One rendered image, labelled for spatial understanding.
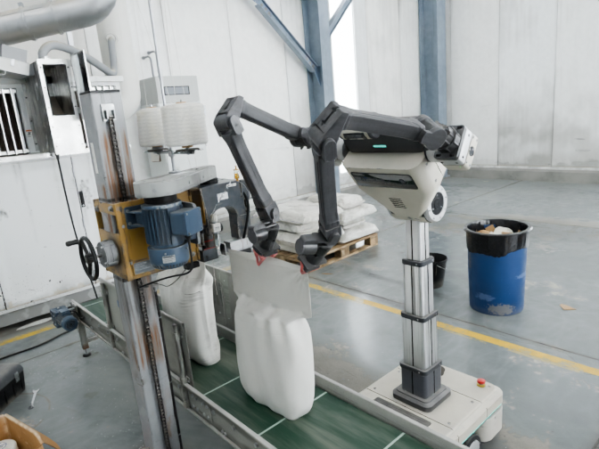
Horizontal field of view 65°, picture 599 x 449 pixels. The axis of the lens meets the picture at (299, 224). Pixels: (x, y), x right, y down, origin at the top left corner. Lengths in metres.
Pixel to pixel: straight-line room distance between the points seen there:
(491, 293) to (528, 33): 6.77
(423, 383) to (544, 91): 7.94
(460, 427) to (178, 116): 1.72
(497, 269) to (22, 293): 3.90
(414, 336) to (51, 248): 3.43
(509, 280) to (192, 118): 2.71
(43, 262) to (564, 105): 8.34
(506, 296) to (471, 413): 1.62
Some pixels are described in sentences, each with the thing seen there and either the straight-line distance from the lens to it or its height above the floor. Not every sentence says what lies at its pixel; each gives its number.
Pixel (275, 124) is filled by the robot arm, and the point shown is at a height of 1.58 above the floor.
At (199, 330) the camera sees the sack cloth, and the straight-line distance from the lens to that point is 2.51.
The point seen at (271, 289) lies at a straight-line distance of 1.94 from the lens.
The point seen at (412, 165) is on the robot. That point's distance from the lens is 1.76.
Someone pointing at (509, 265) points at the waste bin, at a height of 0.40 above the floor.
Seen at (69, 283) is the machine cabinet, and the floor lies 0.27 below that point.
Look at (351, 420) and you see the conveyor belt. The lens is 2.08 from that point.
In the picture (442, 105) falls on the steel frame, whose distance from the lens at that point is 10.34.
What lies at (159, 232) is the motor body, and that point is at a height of 1.23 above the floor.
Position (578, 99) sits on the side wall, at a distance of 9.55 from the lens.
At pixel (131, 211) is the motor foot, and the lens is 1.92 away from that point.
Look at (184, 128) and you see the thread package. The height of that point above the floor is 1.59.
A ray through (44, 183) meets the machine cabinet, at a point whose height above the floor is 1.21.
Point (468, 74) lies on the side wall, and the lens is 10.35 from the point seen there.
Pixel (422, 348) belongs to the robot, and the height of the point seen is 0.54.
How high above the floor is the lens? 1.61
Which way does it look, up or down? 13 degrees down
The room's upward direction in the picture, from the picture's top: 5 degrees counter-clockwise
